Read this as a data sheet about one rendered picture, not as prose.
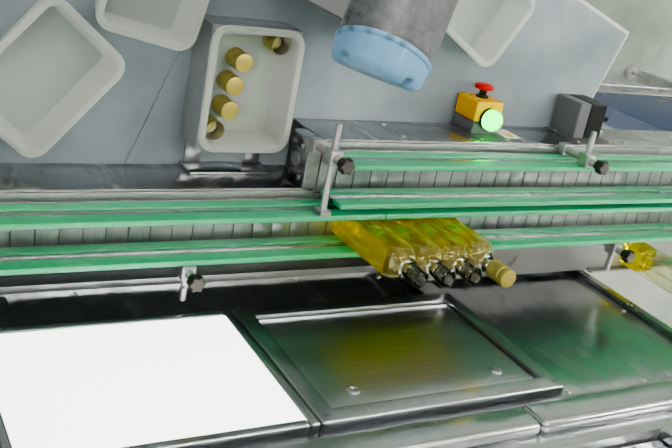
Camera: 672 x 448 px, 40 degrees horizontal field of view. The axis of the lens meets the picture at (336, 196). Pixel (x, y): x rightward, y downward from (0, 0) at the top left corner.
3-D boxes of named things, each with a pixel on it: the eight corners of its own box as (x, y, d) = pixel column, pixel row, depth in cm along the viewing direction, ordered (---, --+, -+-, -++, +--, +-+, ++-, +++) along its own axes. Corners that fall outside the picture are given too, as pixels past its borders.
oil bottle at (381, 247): (330, 232, 176) (389, 283, 159) (336, 204, 174) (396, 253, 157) (356, 231, 179) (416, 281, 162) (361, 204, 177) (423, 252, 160)
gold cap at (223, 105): (212, 93, 166) (222, 101, 162) (231, 94, 168) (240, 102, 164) (210, 112, 167) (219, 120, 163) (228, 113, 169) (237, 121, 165)
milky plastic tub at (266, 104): (180, 136, 168) (197, 152, 161) (196, 12, 160) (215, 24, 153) (267, 138, 176) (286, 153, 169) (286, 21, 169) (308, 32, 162)
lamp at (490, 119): (476, 128, 191) (485, 133, 189) (481, 107, 190) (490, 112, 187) (493, 129, 193) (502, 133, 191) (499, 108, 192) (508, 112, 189)
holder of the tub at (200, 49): (176, 162, 170) (191, 178, 164) (196, 13, 161) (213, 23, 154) (261, 163, 178) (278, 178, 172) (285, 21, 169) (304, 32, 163)
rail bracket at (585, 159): (551, 152, 197) (595, 175, 186) (561, 119, 194) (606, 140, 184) (565, 152, 199) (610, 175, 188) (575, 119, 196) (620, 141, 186)
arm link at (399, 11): (454, -17, 153) (472, -22, 100) (419, 68, 156) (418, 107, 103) (386, -45, 153) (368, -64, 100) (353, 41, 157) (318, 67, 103)
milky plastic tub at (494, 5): (463, 61, 194) (488, 73, 187) (397, -3, 180) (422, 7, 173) (513, -6, 193) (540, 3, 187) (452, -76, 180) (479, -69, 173)
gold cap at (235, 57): (226, 46, 163) (236, 52, 160) (245, 47, 165) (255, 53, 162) (224, 66, 165) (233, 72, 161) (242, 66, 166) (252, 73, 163)
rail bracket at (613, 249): (575, 254, 213) (617, 281, 202) (584, 227, 211) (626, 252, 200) (588, 254, 215) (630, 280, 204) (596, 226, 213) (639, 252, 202)
